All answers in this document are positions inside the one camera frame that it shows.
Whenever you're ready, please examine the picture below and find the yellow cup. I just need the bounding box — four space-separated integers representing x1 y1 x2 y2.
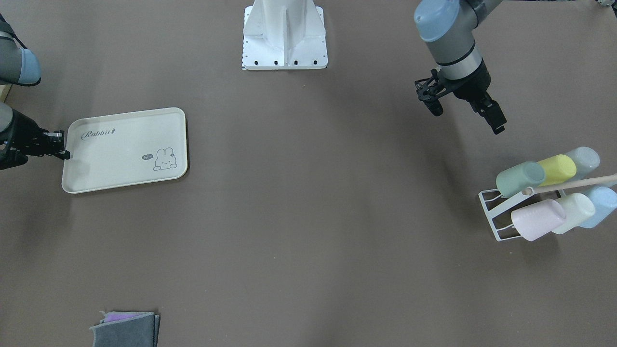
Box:
537 154 577 187

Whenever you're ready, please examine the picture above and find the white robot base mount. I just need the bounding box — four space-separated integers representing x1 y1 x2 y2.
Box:
241 0 328 70

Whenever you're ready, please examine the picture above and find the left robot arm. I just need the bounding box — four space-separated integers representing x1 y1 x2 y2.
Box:
414 0 507 134

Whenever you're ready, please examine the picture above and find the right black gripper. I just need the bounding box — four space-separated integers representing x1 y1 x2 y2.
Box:
0 110 71 170

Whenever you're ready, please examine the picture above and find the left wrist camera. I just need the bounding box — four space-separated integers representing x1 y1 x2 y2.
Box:
414 69 453 117

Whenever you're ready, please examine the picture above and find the pink cup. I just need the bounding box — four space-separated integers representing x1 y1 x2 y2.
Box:
511 199 566 241

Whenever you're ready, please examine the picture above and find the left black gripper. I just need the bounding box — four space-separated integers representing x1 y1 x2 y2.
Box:
446 70 507 135

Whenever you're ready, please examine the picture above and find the cream rabbit tray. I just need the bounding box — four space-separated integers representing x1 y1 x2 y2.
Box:
61 107 188 194

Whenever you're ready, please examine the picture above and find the purple cloth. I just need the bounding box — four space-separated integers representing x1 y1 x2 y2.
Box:
100 311 144 324

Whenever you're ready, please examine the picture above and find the green cup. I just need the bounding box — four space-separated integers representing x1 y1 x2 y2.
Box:
496 161 547 198

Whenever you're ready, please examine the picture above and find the cream white cup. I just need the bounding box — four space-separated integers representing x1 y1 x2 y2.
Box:
552 193 596 235

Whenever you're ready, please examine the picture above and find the light blue cup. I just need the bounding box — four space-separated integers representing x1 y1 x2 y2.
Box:
579 186 617 228

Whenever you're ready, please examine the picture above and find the grey folded cloth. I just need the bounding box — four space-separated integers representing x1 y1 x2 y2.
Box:
90 312 160 347

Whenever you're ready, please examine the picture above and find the white wire cup rack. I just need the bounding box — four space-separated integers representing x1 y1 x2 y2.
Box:
478 174 617 241

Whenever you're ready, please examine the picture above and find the grey-blue cup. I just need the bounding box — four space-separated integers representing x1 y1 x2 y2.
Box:
564 147 600 181

